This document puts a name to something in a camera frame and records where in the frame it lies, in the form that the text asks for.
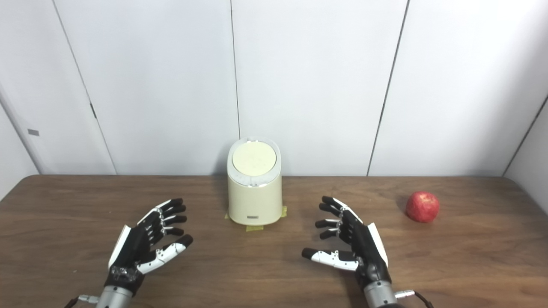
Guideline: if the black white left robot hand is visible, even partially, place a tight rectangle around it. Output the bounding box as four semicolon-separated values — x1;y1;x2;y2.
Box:
104;198;194;296

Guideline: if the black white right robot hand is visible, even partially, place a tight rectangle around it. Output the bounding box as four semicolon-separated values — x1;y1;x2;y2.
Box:
301;196;392;289

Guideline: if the red apple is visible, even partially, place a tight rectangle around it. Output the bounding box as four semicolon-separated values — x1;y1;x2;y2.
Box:
406;191;441;223

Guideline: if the cream-colored round bin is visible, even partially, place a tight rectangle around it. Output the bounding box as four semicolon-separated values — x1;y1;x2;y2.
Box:
226;137;283;226

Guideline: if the cream round bin lid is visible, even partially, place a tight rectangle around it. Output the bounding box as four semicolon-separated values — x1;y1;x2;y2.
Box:
232;141;277;176

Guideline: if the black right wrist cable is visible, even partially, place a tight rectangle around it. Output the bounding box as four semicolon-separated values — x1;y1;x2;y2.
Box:
395;290;434;308

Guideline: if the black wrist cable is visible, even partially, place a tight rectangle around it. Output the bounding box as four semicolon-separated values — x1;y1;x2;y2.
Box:
395;290;434;308
64;294;100;308

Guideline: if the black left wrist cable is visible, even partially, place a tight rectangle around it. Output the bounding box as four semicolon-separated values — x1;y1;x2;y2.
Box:
64;294;100;308

